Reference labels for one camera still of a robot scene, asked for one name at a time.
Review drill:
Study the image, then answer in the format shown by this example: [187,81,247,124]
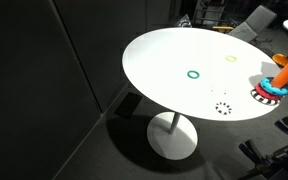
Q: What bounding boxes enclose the blue dotted ring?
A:
[260,76,288,97]

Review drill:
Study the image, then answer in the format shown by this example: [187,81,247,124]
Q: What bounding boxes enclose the black floor panel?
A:
[115,92,142,118]

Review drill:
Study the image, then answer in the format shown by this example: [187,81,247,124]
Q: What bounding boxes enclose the red ring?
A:
[254,83,284,100]

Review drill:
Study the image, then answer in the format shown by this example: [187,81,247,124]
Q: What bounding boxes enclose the orange ring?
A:
[272,53,288,68]

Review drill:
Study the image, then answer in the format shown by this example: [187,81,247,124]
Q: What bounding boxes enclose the white table pedestal base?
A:
[147,112,198,160]

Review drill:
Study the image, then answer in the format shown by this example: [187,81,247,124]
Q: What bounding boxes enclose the green ring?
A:
[187,69,201,80]

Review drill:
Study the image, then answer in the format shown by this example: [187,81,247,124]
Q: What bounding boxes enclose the orange yellow bar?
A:
[213,26,234,30]

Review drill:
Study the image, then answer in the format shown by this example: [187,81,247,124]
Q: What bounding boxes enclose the black and white small ring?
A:
[215,101,233,116]

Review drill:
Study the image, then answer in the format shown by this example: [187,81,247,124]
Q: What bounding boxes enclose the yellow ring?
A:
[225,55,239,63]

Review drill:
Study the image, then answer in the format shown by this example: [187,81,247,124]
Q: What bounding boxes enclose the grey folding chair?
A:
[229,5,277,42]

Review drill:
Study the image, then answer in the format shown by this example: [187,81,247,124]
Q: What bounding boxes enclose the black white striped base ring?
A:
[250,87,282,106]

